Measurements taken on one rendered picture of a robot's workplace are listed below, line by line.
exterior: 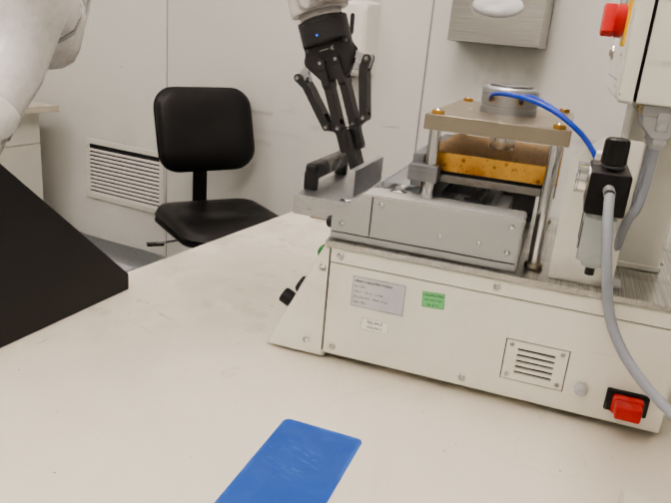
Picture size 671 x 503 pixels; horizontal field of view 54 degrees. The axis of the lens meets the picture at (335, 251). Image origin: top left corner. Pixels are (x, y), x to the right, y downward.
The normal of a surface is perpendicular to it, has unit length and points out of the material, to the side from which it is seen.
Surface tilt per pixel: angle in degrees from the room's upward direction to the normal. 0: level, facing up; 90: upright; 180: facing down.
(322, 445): 0
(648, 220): 90
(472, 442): 0
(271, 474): 0
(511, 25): 90
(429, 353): 90
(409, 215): 90
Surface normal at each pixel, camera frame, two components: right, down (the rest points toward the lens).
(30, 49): 0.64, 0.35
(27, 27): 0.43, 0.21
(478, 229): -0.33, 0.27
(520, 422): 0.08, -0.94
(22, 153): 0.88, 0.22
